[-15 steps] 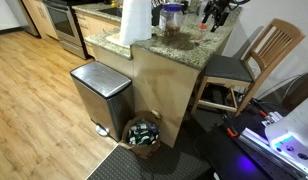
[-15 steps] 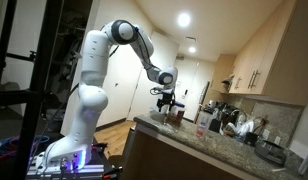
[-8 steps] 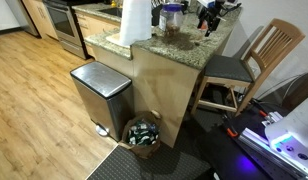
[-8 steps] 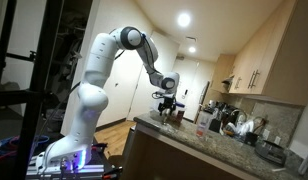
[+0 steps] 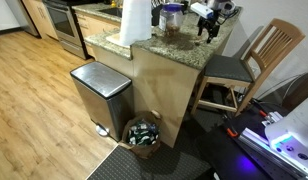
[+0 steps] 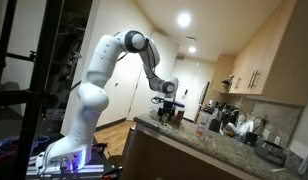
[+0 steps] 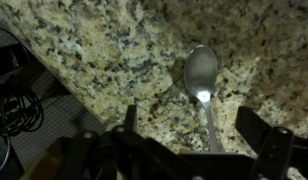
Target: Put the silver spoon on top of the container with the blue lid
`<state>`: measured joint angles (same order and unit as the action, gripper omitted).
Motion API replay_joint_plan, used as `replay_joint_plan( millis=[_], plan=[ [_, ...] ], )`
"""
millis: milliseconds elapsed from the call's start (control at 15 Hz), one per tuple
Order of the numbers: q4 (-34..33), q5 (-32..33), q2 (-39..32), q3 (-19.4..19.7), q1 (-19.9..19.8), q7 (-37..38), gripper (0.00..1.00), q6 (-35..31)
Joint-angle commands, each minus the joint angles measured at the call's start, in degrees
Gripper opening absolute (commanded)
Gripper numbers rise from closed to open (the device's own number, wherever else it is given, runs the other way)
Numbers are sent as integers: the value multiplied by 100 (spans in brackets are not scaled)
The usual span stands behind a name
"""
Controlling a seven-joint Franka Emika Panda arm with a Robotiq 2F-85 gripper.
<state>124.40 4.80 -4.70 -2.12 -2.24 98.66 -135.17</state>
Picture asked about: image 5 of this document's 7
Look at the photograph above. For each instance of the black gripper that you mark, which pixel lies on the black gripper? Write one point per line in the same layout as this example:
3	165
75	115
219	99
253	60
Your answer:
211	25

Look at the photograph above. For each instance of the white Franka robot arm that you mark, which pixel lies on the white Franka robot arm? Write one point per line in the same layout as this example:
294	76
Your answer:
294	133

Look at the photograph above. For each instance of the aluminium robot base platform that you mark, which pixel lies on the aluminium robot base platform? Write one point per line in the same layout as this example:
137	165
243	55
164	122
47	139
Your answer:
257	141

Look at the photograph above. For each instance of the clear jar with blue lid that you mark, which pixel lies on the clear jar with blue lid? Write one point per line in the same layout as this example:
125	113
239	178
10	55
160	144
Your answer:
171	20

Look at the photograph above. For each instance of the black countertop appliance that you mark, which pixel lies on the black countertop appliance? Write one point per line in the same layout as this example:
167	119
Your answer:
156	15

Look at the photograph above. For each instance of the granite topped kitchen counter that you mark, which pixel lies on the granite topped kitchen counter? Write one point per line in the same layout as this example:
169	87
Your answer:
160	86

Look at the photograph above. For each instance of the wooden chair with grey seat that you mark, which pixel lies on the wooden chair with grey seat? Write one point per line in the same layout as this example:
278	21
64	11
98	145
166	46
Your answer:
277	36

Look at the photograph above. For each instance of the white paper towel roll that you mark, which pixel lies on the white paper towel roll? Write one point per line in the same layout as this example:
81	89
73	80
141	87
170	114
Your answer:
135	20

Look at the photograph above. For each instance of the kitchen sink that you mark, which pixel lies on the kitchen sink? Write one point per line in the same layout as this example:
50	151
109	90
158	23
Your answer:
112	12

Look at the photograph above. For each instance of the orange clamp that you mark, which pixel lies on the orange clamp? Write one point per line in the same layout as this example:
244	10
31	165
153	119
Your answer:
231	133

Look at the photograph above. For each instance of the stainless steel trash can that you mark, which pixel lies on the stainless steel trash can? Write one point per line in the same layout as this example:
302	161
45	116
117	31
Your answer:
100	96

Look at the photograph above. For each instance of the brown paper bag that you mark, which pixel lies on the brown paper bag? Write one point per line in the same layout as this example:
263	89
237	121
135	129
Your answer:
140	151

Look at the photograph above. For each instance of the stainless steel oven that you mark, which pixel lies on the stainless steel oven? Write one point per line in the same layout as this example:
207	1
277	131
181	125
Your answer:
62	23

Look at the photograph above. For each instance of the dark floor mat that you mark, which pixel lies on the dark floor mat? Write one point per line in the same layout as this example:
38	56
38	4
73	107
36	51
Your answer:
144	166

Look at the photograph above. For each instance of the wooden base cabinets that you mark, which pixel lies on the wooden base cabinets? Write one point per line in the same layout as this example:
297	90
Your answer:
40	16

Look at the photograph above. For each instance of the grey refrigerator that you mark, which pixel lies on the grey refrigerator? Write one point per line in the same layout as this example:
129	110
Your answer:
22	16

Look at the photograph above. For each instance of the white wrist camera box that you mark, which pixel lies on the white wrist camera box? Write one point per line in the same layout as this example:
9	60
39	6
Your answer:
201	9

